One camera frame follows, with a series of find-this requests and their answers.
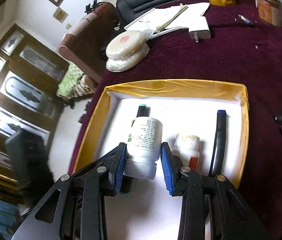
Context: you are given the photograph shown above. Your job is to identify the amber jar with contents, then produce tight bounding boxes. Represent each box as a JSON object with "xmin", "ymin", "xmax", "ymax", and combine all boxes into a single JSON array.
[{"xmin": 256, "ymin": 0, "xmax": 282, "ymax": 27}]

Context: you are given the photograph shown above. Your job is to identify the wooden glass-door cabinet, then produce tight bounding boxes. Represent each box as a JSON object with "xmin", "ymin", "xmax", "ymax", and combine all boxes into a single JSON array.
[{"xmin": 0, "ymin": 24, "xmax": 68, "ymax": 191}]

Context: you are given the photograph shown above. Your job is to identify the black marker blue cap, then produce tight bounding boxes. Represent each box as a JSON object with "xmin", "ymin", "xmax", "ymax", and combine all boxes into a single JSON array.
[{"xmin": 209, "ymin": 110, "xmax": 227, "ymax": 177}]

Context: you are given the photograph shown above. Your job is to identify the white bottle red label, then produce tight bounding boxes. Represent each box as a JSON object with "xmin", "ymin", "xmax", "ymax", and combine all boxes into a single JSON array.
[{"xmin": 171, "ymin": 134, "xmax": 199, "ymax": 169}]

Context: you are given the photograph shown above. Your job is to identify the white pill bottle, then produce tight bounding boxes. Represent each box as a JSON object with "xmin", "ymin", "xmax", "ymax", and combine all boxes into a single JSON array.
[{"xmin": 124, "ymin": 116, "xmax": 162, "ymax": 180}]

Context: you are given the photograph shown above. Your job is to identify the black marker teal cap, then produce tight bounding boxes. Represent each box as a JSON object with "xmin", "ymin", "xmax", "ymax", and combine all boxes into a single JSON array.
[{"xmin": 137, "ymin": 104, "xmax": 150, "ymax": 118}]

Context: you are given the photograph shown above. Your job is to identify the dark red table cloth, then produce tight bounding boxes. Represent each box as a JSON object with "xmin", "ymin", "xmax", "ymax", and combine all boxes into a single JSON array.
[{"xmin": 74, "ymin": 0, "xmax": 282, "ymax": 239}]

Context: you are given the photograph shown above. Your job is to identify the wrapped round cakes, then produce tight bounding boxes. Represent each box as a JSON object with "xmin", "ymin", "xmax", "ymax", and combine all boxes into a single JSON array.
[{"xmin": 106, "ymin": 29, "xmax": 153, "ymax": 73}]

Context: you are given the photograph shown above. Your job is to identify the brown armchair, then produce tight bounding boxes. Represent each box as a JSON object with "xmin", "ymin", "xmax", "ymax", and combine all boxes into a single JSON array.
[{"xmin": 58, "ymin": 2, "xmax": 118, "ymax": 83}]

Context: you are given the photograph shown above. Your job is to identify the white power adapter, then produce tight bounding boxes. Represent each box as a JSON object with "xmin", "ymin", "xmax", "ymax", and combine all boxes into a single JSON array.
[{"xmin": 189, "ymin": 16, "xmax": 211, "ymax": 43}]

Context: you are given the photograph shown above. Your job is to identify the small blue-capped item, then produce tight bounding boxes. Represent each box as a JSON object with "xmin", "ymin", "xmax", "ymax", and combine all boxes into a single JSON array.
[{"xmin": 238, "ymin": 14, "xmax": 253, "ymax": 25}]

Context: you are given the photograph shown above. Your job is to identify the green patterned cushion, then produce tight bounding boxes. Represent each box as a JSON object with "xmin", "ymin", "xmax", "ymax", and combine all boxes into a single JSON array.
[{"xmin": 57, "ymin": 61, "xmax": 84, "ymax": 101}]

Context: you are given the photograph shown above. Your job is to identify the white papers stack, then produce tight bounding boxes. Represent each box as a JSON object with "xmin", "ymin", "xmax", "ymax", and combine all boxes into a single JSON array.
[{"xmin": 124, "ymin": 2, "xmax": 210, "ymax": 31}]

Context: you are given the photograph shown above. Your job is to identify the yellow-rimmed white tray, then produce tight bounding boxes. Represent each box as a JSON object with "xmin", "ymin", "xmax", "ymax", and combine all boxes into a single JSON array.
[{"xmin": 73, "ymin": 79, "xmax": 249, "ymax": 239}]

